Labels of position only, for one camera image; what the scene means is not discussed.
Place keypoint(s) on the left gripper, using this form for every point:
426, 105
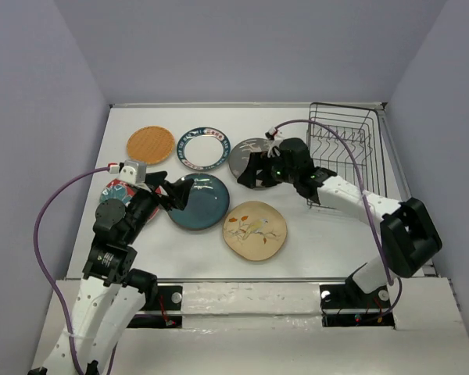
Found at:
179, 194

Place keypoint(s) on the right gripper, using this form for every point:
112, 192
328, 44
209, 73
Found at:
248, 177

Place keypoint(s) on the grey deer plate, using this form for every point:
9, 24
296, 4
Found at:
239, 156

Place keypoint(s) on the orange woven round plate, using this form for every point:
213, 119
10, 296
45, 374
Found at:
151, 145

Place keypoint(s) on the dark blue glazed plate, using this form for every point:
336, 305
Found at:
208, 203

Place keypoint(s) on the red teal floral plate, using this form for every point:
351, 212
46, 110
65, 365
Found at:
121, 191

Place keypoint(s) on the white plate teal rim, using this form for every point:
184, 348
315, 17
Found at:
203, 148

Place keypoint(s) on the beige bird plate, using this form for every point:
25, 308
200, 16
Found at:
255, 231

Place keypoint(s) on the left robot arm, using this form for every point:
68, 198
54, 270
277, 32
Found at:
111, 290

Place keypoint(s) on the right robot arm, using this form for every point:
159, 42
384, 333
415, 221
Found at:
404, 231

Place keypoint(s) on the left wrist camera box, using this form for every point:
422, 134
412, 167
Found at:
132, 172

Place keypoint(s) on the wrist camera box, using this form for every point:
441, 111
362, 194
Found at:
274, 137
132, 172

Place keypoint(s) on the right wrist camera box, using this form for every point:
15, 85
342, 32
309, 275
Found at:
274, 137

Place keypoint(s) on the black wire dish rack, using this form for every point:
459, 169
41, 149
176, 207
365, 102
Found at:
346, 139

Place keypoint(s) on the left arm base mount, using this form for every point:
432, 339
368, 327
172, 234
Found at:
163, 312

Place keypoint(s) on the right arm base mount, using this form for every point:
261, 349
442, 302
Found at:
339, 310

